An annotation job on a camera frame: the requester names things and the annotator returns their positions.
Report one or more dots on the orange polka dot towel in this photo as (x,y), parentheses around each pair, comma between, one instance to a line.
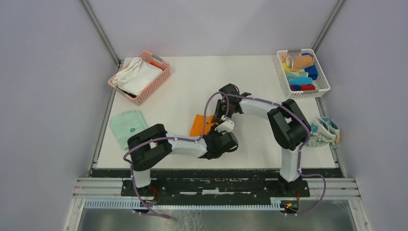
(298,62)

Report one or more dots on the pink plastic basket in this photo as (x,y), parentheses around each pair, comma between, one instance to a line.
(148,57)

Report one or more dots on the red item in basket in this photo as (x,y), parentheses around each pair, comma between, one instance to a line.
(156,65)

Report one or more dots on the teal rolled towel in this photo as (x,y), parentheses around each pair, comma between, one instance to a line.
(296,74)

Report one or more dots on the red blue rolled towel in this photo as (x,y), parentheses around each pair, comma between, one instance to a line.
(304,87)

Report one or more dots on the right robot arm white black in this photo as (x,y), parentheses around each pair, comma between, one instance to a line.
(290,127)

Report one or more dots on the bright orange towel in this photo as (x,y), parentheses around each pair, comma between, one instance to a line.
(202,125)

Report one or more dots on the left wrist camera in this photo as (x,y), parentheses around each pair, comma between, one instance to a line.
(226,126)

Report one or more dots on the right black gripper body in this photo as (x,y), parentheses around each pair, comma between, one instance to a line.
(224,107)

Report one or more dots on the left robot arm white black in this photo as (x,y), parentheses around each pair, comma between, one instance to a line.
(147,148)

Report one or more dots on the white slotted cable duct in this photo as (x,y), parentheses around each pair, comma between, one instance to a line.
(135,204)

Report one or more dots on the light blue rolled towel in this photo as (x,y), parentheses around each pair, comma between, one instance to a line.
(300,81)

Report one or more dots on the patterned white blue towel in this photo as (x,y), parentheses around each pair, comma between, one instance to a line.
(324,131)

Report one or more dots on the white cloth in basket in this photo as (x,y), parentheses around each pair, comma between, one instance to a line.
(136,76)

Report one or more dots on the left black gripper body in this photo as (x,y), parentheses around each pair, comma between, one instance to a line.
(213,133)

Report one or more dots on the mint green folded towel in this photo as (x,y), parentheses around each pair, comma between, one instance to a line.
(127,124)

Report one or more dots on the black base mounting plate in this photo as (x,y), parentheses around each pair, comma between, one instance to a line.
(220,187)

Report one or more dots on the dark blue rolled towel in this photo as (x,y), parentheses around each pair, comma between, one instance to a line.
(312,70)

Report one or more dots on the white plastic basket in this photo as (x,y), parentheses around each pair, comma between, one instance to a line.
(321,83)

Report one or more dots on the yellow rolled towel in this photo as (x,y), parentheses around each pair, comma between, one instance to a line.
(288,69)

